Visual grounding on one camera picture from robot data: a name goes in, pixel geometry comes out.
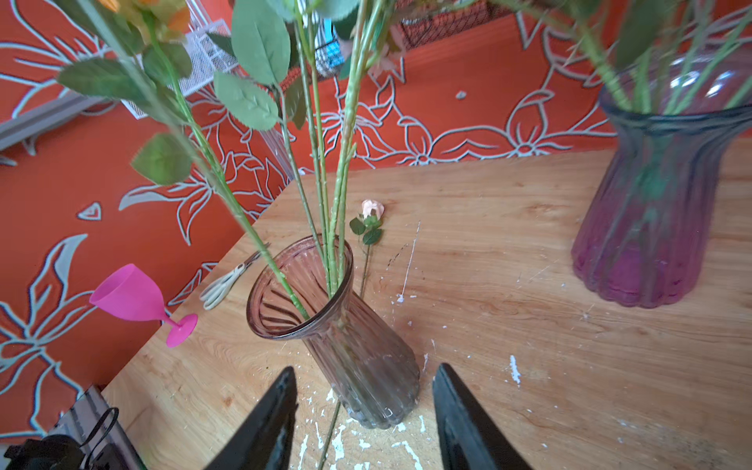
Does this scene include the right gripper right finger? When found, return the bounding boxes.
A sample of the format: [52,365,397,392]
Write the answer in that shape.
[433,363,531,469]

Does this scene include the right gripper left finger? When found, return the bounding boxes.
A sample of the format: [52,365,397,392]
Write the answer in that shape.
[206,366,298,470]

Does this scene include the brown ribbed glass vase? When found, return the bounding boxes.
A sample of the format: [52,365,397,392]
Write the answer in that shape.
[247,237,420,429]

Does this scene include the pale peach rose stem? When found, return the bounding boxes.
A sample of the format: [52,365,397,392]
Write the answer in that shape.
[316,200,384,470]

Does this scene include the purple ribbed glass vase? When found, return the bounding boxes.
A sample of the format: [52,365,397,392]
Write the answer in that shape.
[572,44,751,309]

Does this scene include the orange rose stem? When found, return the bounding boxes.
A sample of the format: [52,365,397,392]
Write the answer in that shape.
[55,0,311,321]

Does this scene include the pink rose bunch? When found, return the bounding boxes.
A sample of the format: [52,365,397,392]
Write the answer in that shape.
[311,1,398,296]

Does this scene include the pink plastic cup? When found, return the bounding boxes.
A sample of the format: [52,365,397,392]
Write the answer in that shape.
[89,264,199,348]

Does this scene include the light blue box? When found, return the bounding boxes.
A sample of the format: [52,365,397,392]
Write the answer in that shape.
[315,20,345,78]

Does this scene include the beige handled scissors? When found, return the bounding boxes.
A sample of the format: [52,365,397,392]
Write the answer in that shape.
[199,251,262,311]

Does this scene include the black wire wall basket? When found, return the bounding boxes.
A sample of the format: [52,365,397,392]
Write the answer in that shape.
[396,1,511,50]

